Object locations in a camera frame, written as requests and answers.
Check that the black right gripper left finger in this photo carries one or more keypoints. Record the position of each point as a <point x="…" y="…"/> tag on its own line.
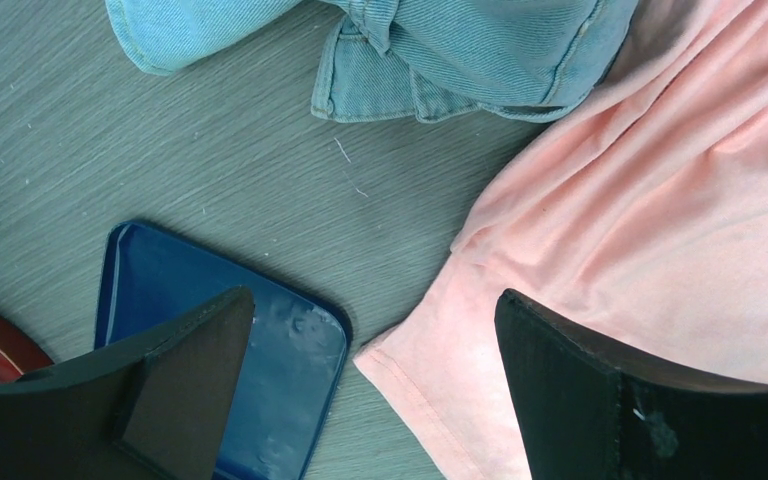
<point x="154" y="405"/>

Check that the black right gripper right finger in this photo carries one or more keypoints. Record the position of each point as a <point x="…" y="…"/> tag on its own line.
<point x="591" y="407"/>

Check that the blue tin lid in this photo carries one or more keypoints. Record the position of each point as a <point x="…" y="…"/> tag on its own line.
<point x="297" y="347"/>

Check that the pink cloth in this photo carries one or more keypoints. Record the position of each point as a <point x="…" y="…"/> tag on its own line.
<point x="643" y="215"/>

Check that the light blue denim cloth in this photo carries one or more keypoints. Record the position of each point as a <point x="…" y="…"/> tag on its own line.
<point x="531" y="61"/>

